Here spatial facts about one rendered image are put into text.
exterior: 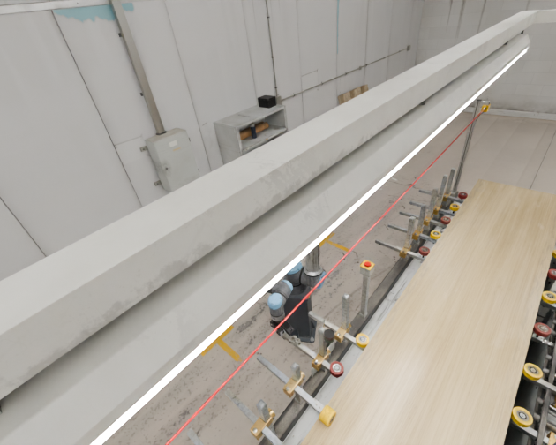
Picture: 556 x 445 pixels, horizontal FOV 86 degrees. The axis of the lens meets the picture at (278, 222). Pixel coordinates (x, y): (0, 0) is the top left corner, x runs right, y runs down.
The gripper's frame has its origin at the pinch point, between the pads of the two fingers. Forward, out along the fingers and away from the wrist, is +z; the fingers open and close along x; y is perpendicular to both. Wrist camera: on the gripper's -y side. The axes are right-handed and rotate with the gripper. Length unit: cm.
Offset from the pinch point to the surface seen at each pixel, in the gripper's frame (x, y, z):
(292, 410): 28.3, -29.8, 12.7
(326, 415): 26, -53, -15
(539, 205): -239, -103, -7
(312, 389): 11.6, -32.3, 12.7
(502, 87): -775, 24, 24
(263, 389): 15, 22, 83
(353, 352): -29, -37, 21
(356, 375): -3, -53, -7
